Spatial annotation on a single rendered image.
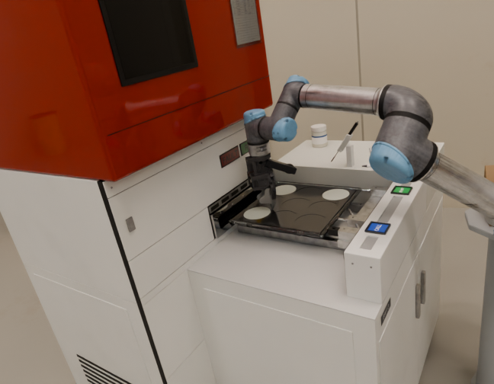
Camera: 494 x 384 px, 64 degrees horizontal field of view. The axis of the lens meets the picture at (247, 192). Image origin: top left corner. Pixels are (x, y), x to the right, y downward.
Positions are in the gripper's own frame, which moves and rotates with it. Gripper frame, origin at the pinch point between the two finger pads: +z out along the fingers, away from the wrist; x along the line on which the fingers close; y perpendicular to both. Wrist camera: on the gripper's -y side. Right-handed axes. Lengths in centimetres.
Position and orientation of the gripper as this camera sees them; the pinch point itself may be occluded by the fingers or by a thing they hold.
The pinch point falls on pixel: (273, 204)
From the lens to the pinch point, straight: 145.9
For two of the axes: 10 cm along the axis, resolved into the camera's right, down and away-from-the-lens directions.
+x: 2.3, 3.4, -9.1
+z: 1.6, 9.1, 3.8
